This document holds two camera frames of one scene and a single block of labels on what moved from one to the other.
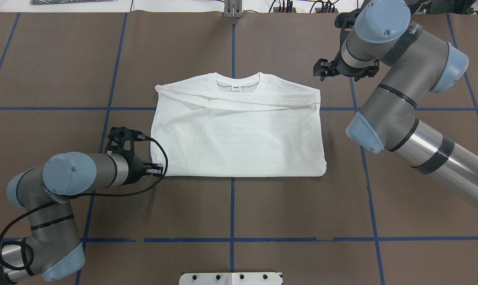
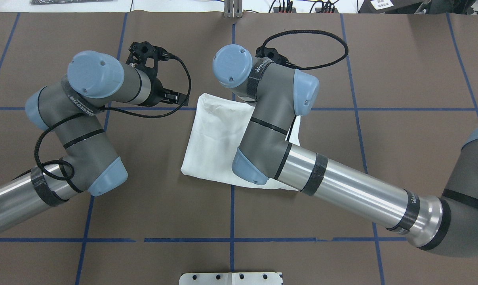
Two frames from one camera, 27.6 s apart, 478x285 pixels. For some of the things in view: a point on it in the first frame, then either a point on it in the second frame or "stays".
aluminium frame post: [233, 8] stays
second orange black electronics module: [326, 7] stays
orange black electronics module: [289, 9] stays
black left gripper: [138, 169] to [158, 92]
